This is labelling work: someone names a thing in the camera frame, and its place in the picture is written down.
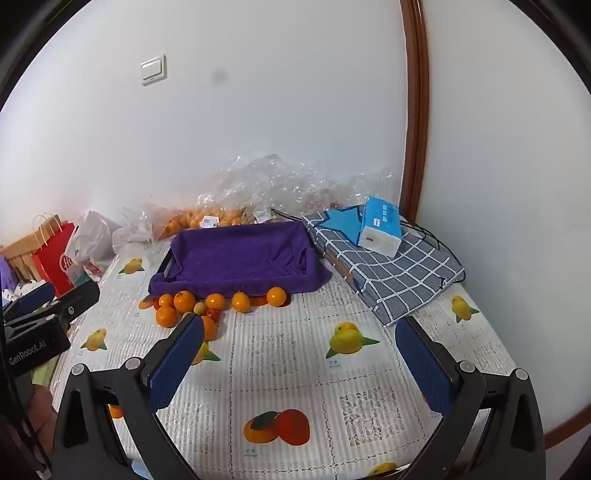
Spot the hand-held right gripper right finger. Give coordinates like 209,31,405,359
394,316,548,480

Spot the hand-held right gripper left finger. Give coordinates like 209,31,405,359
53,314,206,480

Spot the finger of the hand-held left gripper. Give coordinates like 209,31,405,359
2,281,57,320
54,279,101,325

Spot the purple cloth-lined tray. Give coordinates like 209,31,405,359
148,220,332,300

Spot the red paper bag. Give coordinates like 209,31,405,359
31,222,77,298

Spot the brown paper bag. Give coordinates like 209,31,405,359
0,213,63,283

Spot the white plastic bag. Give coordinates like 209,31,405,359
65,210,123,274

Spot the clear plastic bag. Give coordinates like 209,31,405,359
113,207,161,254

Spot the grey checked cloth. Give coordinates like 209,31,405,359
302,210,466,328

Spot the fruit print tablecloth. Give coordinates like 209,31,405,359
48,240,518,480

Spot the blue tissue box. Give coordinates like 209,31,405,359
358,196,403,258

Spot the clear bag of oranges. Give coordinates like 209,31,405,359
157,205,245,240

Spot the blue star-shaped paper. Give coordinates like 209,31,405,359
318,205,370,245

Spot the crumpled clear plastic wrap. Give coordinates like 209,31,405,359
198,154,398,223

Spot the white light switch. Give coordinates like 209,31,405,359
140,55,168,86

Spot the brown wooden door frame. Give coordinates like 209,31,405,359
398,0,431,219

